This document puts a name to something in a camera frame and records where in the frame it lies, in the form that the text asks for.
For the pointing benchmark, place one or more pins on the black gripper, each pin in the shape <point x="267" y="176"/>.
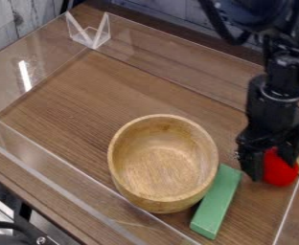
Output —
<point x="273" y="115"/>

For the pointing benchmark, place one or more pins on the red plush strawberry toy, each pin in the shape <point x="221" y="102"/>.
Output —
<point x="278" y="173"/>

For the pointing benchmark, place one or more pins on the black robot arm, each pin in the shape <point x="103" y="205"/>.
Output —
<point x="271" y="21"/>

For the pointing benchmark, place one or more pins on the green rectangular block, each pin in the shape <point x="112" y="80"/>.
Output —
<point x="214" y="205"/>

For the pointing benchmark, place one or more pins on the wooden bowl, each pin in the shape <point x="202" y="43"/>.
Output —
<point x="163" y="162"/>

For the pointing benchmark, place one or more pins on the clear acrylic enclosure wall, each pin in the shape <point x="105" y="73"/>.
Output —
<point x="67" y="97"/>

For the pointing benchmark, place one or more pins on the clear acrylic corner bracket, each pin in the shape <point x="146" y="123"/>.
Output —
<point x="91" y="37"/>

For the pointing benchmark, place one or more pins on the black metal table frame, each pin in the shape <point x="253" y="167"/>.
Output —
<point x="35" y="235"/>

